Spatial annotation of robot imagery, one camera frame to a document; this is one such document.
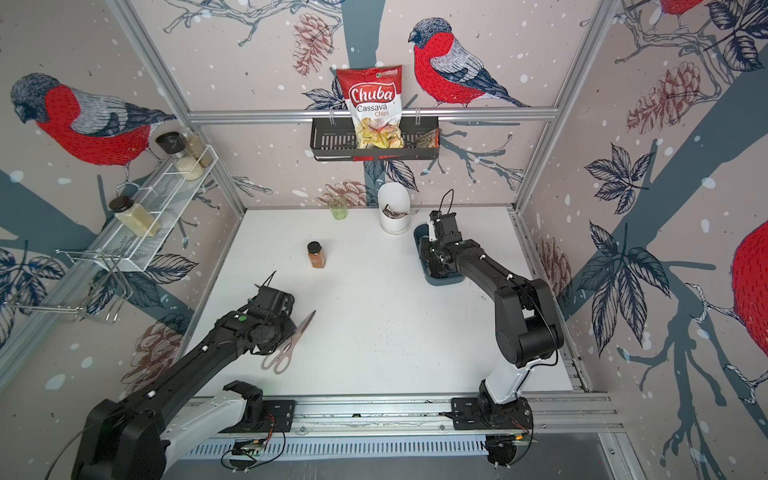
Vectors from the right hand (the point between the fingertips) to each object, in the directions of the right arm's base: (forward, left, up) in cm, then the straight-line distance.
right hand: (423, 244), depth 95 cm
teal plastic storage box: (+11, 0, -6) cm, 13 cm away
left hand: (-26, +37, -6) cm, 45 cm away
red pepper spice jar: (-2, +36, -4) cm, 36 cm away
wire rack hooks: (-32, +72, +25) cm, 83 cm away
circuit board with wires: (-56, +43, -13) cm, 71 cm away
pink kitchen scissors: (-33, +40, -11) cm, 53 cm away
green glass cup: (+25, +33, -8) cm, 42 cm away
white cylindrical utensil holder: (+20, +10, +1) cm, 22 cm away
